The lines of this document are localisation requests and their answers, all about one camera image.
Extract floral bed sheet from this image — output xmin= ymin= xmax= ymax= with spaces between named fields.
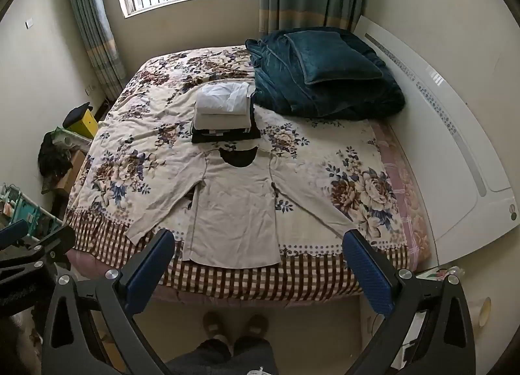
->
xmin=65 ymin=45 xmax=411 ymax=299

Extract pink checked underlay blanket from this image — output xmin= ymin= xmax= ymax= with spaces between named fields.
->
xmin=369 ymin=118 xmax=432 ymax=274

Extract cream paper cup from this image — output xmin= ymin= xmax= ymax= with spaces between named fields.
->
xmin=472 ymin=297 xmax=492 ymax=328

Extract clear plastic bottle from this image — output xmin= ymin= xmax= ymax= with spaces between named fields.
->
xmin=435 ymin=264 xmax=464 ymax=283

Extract yellow box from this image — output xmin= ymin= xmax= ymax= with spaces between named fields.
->
xmin=67 ymin=111 xmax=98 ymax=139

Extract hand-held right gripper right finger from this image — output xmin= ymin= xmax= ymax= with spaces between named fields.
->
xmin=342 ymin=230 xmax=477 ymax=375

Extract black bag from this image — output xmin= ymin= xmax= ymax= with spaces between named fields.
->
xmin=64 ymin=102 xmax=93 ymax=124

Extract beige long-sleeve shirt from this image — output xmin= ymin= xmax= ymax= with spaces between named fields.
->
xmin=128 ymin=146 xmax=359 ymax=270

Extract teal pillow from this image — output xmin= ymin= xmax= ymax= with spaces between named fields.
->
xmin=283 ymin=31 xmax=385 ymax=85

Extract white folded garment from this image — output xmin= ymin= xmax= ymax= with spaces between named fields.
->
xmin=198 ymin=81 xmax=250 ymax=112

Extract person's dark trousers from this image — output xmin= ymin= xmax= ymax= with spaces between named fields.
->
xmin=166 ymin=338 xmax=282 ymax=375

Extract cardboard box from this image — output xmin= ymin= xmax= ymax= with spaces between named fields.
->
xmin=56 ymin=149 xmax=87 ymax=194

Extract person's slipper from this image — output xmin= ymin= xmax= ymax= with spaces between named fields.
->
xmin=243 ymin=313 xmax=269 ymax=342
xmin=202 ymin=312 xmax=230 ymax=344

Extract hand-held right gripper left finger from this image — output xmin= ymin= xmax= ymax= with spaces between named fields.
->
xmin=41 ymin=229 xmax=176 ymax=375

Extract person's right slipper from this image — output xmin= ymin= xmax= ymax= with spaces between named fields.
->
xmin=243 ymin=313 xmax=269 ymax=342

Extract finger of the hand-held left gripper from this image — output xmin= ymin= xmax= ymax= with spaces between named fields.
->
xmin=0 ymin=220 xmax=45 ymax=262
xmin=0 ymin=227 xmax=76 ymax=291

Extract teal quilt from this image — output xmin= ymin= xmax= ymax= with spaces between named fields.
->
xmin=245 ymin=27 xmax=407 ymax=120

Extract black cloth pile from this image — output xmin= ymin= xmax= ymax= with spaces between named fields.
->
xmin=37 ymin=131 xmax=74 ymax=194

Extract person's left slipper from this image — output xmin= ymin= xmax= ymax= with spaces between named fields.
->
xmin=202 ymin=312 xmax=230 ymax=344

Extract teal folding rack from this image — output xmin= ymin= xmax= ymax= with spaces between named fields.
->
xmin=0 ymin=183 xmax=66 ymax=246

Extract white bed headboard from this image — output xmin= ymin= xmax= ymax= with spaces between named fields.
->
xmin=352 ymin=14 xmax=520 ymax=267

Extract beige folded garment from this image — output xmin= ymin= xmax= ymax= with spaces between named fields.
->
xmin=194 ymin=104 xmax=249 ymax=131

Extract stack of folded clothes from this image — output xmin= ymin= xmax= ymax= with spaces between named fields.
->
xmin=190 ymin=94 xmax=261 ymax=145

